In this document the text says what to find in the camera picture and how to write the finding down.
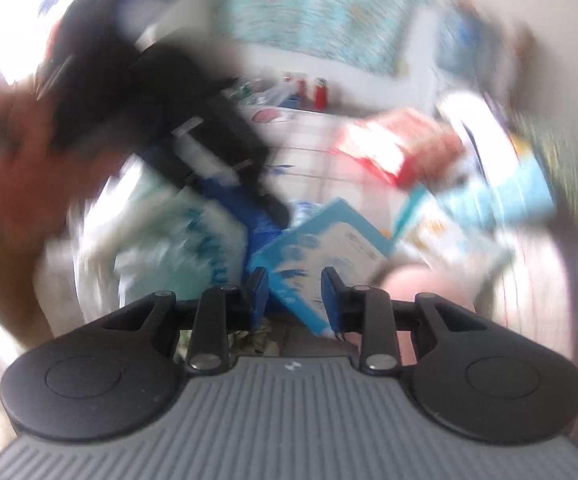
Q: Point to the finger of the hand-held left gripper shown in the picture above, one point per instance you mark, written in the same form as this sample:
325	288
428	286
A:
239	160

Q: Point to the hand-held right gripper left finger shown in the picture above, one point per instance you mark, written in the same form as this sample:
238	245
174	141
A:
259	292

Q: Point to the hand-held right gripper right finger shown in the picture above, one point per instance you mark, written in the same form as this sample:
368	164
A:
330	295

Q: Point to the blue and white packet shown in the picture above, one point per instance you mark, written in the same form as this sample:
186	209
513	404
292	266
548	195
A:
314	250

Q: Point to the white bag with blue print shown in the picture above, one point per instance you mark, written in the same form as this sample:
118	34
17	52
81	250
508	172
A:
184	245

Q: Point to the light blue cloth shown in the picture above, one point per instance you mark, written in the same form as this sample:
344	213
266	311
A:
504	195

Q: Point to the person's left forearm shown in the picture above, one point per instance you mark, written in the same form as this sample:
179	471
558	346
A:
4	285

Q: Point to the person's left hand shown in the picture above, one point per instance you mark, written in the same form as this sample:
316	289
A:
34	175

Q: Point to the plaid printed mat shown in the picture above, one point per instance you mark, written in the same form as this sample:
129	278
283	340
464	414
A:
309	145

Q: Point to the white printed packet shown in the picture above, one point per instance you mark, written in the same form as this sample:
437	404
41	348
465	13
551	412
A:
439	235

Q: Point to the red and white box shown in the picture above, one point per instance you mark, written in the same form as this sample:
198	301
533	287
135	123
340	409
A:
394	147

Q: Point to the teal floral cloth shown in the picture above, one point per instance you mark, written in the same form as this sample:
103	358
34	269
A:
319	10

